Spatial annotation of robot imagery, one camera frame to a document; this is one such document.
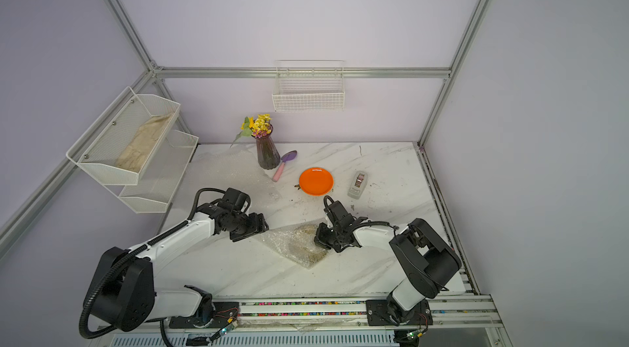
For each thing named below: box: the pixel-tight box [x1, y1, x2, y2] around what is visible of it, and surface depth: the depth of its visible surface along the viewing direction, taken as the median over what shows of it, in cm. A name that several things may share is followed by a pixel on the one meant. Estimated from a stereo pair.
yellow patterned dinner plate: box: [287, 224, 328, 267], surface depth 86 cm
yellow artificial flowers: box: [229, 113, 272, 149], surface depth 95 cm
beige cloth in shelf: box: [114, 112, 174, 173], surface depth 81 cm
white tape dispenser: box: [347, 170, 368, 200], surface depth 103 cm
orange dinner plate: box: [298, 166, 335, 197], surface depth 106 cm
